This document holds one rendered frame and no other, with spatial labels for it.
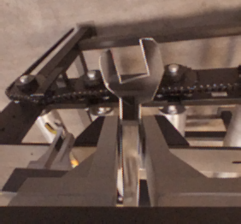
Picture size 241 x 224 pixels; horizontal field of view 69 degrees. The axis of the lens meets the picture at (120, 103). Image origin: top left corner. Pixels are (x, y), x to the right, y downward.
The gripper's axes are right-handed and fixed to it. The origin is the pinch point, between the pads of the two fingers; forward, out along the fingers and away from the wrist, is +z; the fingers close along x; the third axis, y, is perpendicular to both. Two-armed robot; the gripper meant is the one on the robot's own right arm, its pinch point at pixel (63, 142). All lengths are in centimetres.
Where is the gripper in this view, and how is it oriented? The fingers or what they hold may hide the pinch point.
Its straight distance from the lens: 45.3
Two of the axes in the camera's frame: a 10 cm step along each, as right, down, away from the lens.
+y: -1.6, -7.6, -6.3
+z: 1.4, -6.5, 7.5
